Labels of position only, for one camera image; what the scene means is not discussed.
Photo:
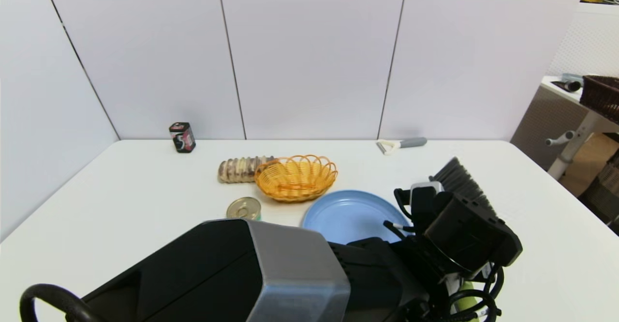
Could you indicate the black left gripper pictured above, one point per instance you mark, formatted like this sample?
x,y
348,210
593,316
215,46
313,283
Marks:
x,y
466,235

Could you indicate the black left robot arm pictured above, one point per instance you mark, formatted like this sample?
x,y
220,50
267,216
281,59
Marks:
x,y
217,273

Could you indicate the blue round plate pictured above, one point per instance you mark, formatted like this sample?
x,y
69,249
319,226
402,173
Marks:
x,y
348,215

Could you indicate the white side table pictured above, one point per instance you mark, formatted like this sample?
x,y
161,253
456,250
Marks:
x,y
568,153

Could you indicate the brown cardboard box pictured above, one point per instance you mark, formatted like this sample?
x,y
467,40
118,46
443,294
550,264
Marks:
x,y
592,163

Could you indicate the orange wicker basket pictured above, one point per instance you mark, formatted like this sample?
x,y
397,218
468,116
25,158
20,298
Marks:
x,y
295,186

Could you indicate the black and grey cylindrical tool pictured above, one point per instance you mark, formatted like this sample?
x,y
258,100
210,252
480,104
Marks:
x,y
570,86

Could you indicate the dark brown wicker basket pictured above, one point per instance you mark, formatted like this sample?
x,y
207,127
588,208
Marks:
x,y
602,95

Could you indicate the tin can with green label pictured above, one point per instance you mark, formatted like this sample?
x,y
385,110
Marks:
x,y
243,208

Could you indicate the sliced bread loaf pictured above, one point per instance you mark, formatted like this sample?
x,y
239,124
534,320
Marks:
x,y
237,170

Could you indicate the black and red small box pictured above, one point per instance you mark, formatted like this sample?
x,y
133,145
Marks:
x,y
183,138

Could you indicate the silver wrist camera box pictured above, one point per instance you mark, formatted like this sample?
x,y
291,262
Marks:
x,y
425,187

